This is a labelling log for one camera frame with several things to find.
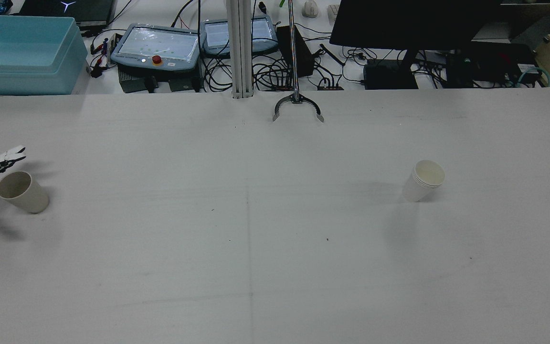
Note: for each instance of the beige paper cup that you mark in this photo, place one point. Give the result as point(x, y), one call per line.
point(31, 198)

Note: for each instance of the white paper cup stack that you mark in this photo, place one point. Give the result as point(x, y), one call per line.
point(416, 191)

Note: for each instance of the teal plastic bin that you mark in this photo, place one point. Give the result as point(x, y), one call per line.
point(22, 71)

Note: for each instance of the small white adapter box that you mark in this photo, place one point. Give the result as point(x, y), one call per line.
point(114, 48)

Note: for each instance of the black laptop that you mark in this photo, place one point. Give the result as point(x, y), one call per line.
point(65, 9)

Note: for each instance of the light blue teach pendant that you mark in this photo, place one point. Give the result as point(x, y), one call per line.
point(160, 48)
point(263, 33)

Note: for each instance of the metal reach grabber tool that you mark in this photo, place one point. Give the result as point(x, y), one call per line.
point(295, 71)

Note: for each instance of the tall black box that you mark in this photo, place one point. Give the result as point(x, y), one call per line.
point(296, 48)

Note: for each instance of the black hub with orange ports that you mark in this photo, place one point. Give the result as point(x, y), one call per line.
point(330, 88)

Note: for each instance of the white computer mouse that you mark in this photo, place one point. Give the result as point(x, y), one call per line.
point(310, 8)

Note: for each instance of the white keyboard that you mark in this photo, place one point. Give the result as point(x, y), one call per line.
point(333, 12)

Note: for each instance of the flat black device box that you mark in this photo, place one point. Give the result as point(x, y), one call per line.
point(385, 76)

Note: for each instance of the black computer monitor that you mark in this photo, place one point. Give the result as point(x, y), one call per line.
point(399, 19)

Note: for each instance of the large black docking box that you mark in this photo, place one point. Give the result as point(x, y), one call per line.
point(490, 62)

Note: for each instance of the aluminium profile post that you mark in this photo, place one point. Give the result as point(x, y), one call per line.
point(240, 48)

